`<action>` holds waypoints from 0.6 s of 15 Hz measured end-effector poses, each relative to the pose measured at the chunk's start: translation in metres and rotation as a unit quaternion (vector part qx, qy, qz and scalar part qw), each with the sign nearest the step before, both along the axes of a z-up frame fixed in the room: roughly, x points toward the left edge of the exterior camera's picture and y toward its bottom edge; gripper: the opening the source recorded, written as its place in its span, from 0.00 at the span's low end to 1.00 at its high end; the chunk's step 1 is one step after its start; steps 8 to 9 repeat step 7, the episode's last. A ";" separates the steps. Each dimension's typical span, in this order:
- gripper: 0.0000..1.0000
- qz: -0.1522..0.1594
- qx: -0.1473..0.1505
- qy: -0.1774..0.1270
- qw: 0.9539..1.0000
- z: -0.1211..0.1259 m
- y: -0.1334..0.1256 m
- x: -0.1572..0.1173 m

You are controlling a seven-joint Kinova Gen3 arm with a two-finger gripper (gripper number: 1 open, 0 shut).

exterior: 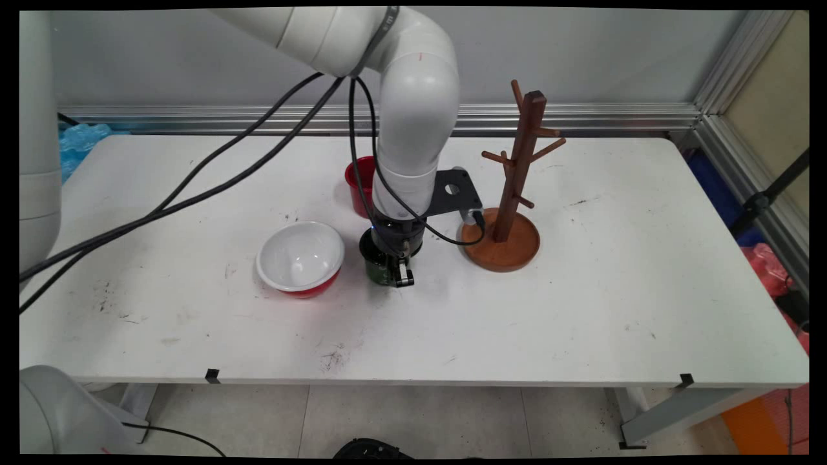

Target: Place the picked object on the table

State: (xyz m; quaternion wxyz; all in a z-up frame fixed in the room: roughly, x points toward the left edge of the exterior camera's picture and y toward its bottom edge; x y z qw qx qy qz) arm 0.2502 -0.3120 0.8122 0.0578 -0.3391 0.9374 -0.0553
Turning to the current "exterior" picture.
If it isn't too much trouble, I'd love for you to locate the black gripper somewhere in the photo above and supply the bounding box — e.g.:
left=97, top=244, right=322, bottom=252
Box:
left=370, top=213, right=425, bottom=289

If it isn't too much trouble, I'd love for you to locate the green enamel mug white print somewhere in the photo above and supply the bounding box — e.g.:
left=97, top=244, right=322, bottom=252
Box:
left=359, top=227, right=414, bottom=287

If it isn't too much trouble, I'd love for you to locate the red enamel mug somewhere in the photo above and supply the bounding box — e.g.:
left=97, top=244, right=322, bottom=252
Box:
left=344, top=156, right=379, bottom=219

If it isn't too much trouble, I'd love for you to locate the brown wooden mug tree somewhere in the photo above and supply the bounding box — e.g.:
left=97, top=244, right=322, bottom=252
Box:
left=461, top=79, right=568, bottom=273

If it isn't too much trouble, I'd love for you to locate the red bowl white inside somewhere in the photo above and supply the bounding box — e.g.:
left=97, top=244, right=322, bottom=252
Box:
left=256, top=221, right=346, bottom=299

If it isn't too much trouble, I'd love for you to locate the black round object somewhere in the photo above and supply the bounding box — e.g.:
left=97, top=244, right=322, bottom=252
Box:
left=333, top=438, right=414, bottom=459

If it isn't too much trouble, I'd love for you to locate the grey table leg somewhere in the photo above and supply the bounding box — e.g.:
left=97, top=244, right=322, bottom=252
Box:
left=607, top=387, right=773, bottom=451
left=120, top=384, right=160, bottom=446

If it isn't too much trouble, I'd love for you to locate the blue foam block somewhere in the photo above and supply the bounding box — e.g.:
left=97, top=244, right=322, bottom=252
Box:
left=686, top=152, right=744, bottom=228

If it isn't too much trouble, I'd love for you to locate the blue plastic bag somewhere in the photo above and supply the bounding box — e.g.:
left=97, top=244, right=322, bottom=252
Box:
left=59, top=123, right=130, bottom=185

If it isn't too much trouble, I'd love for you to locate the orange box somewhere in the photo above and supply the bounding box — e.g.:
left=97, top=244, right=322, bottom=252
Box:
left=720, top=395, right=793, bottom=456

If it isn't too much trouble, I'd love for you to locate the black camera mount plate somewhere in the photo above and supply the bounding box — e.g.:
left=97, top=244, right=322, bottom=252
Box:
left=423, top=167, right=484, bottom=218

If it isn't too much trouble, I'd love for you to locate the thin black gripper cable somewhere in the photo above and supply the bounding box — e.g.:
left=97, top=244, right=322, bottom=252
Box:
left=348, top=77, right=395, bottom=256

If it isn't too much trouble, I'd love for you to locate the thick black cable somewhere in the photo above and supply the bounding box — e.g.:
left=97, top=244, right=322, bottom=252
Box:
left=19, top=76, right=347, bottom=315
left=19, top=71, right=324, bottom=283

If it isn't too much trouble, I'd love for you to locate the aluminium frame rail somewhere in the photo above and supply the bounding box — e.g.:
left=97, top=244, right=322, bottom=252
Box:
left=58, top=102, right=703, bottom=137
left=695, top=115, right=810, bottom=298

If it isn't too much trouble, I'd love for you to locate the black base cable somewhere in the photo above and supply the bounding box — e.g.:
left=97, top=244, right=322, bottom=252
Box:
left=123, top=422, right=227, bottom=457

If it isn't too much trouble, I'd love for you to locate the aluminium frame post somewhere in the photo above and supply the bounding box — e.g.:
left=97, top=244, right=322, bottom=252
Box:
left=693, top=10, right=794, bottom=117

